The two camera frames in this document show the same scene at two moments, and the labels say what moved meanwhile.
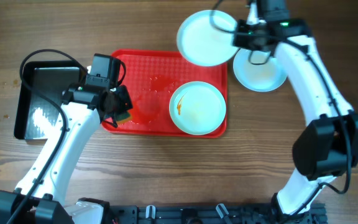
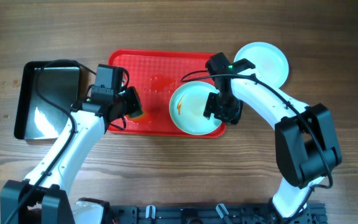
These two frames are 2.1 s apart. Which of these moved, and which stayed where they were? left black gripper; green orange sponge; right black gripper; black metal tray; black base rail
Moved: left black gripper; right black gripper; green orange sponge
Stayed: black metal tray; black base rail
